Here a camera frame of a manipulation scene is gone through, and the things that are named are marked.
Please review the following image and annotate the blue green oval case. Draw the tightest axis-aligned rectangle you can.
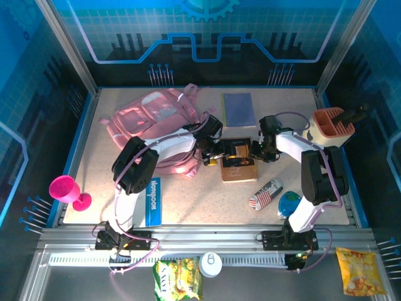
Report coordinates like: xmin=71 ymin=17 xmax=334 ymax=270
xmin=277 ymin=190 xmax=303 ymax=219

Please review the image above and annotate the black tool handle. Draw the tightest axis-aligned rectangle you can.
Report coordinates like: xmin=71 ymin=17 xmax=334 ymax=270
xmin=334 ymin=103 xmax=370 ymax=128

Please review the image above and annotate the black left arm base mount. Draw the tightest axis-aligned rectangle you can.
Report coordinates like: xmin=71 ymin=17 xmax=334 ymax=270
xmin=95 ymin=230 xmax=154 ymax=251

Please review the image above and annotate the blue white notebook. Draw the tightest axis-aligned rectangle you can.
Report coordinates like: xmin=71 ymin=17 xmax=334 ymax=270
xmin=137 ymin=177 xmax=163 ymax=227

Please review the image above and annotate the pink plastic goblet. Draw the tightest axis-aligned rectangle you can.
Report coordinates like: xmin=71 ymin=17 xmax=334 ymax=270
xmin=48 ymin=174 xmax=93 ymax=213

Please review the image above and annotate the aluminium frame post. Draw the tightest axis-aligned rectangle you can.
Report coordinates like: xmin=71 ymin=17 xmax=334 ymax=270
xmin=315 ymin=0 xmax=377 ymax=92
xmin=34 ymin=0 xmax=100 ymax=97

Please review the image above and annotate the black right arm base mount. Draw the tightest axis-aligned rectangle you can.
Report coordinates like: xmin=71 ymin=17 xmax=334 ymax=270
xmin=261 ymin=230 xmax=320 ymax=251

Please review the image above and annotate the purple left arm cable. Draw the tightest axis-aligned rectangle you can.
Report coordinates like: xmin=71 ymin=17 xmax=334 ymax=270
xmin=90 ymin=111 xmax=220 ymax=277

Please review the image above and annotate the white slotted cable tray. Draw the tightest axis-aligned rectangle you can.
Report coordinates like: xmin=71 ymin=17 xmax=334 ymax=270
xmin=48 ymin=253 xmax=289 ymax=267

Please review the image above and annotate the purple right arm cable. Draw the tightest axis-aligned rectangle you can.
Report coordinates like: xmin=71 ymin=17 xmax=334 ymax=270
xmin=275 ymin=111 xmax=342 ymax=273

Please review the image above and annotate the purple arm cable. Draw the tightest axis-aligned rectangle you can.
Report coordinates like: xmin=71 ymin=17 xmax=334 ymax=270
xmin=275 ymin=111 xmax=342 ymax=273
xmin=90 ymin=111 xmax=220 ymax=277

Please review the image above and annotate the brown cover book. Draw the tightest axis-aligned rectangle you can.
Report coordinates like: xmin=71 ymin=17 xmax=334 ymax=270
xmin=220 ymin=137 xmax=258 ymax=184

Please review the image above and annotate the pink student backpack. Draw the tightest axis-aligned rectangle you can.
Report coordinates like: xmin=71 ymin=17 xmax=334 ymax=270
xmin=98 ymin=83 xmax=217 ymax=178

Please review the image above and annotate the yellow snack bag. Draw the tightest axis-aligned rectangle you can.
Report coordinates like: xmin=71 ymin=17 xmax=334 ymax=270
xmin=335 ymin=246 xmax=387 ymax=297

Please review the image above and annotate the aluminium front rail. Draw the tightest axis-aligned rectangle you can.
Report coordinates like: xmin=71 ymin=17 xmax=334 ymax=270
xmin=37 ymin=224 xmax=377 ymax=250

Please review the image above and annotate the beige orange pen holder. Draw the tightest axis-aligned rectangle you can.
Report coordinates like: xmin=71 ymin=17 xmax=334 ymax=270
xmin=302 ymin=107 xmax=356 ymax=148

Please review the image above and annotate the green snack bag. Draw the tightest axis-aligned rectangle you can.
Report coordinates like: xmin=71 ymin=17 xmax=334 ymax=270
xmin=152 ymin=256 xmax=204 ymax=301

